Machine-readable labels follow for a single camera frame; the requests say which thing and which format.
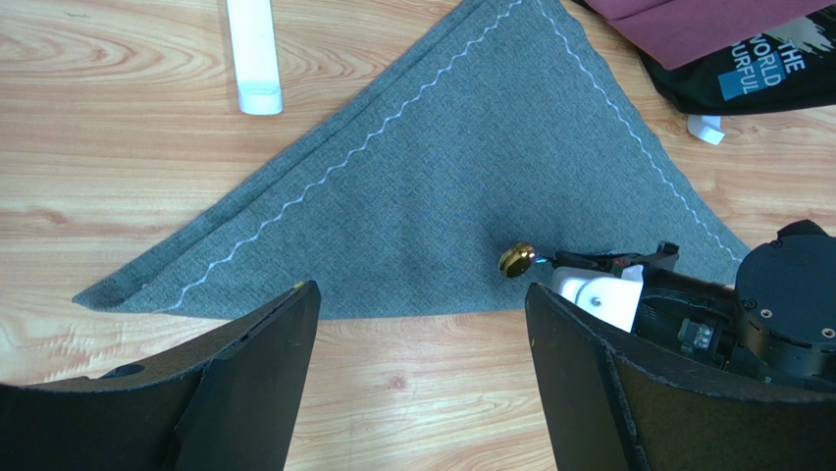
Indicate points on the maroon tank top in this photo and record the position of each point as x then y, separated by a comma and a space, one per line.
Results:
676, 33

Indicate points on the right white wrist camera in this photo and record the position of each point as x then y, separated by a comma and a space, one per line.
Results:
612, 299

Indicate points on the black t-shirt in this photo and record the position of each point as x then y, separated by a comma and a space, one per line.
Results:
787, 68

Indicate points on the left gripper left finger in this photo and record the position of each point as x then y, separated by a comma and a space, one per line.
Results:
226, 400

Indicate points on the white rack foot right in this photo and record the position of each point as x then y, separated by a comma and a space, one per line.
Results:
707, 128

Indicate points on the iridescent gold spoon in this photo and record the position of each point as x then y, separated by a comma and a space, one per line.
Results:
519, 258

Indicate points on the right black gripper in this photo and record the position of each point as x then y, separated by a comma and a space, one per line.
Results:
687, 316

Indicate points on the white rack base foot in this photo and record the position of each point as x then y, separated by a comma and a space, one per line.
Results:
255, 58

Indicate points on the grey cloth napkin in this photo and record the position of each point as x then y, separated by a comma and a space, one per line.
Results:
501, 124

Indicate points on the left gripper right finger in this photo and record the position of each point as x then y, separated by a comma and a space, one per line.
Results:
613, 401

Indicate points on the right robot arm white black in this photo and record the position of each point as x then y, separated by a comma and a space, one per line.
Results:
776, 324

